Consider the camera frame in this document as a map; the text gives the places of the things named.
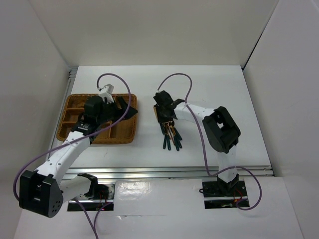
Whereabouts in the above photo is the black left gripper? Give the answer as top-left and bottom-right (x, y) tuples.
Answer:
(97, 96), (138, 125)

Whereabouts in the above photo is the gold spoon green handle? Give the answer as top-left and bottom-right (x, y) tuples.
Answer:
(170, 122), (182, 151)
(174, 127), (182, 141)

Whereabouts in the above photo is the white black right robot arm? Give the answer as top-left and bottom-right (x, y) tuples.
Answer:
(154, 91), (241, 195)

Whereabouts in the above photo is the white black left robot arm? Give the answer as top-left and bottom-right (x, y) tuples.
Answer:
(18, 95), (138, 218)

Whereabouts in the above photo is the wicker cutlery tray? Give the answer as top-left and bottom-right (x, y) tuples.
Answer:
(56, 94), (138, 145)

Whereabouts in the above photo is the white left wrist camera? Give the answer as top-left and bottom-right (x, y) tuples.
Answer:
(97, 84), (114, 104)

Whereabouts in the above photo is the aluminium frame rail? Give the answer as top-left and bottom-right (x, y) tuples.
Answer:
(62, 166), (275, 179)

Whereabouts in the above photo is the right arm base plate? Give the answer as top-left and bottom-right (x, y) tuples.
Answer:
(199, 181), (250, 209)

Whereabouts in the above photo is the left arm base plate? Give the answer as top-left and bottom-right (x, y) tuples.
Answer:
(75, 182), (115, 212)

